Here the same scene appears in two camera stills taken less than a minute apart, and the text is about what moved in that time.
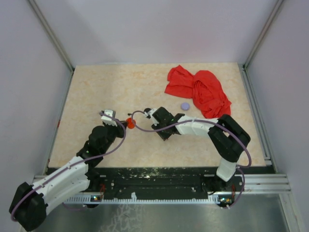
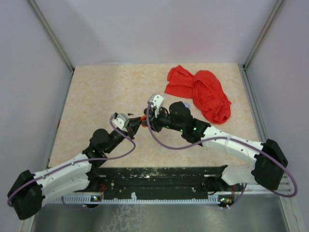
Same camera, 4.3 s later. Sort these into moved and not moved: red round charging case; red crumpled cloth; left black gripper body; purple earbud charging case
Moved: left black gripper body; red round charging case
Not moved: red crumpled cloth; purple earbud charging case
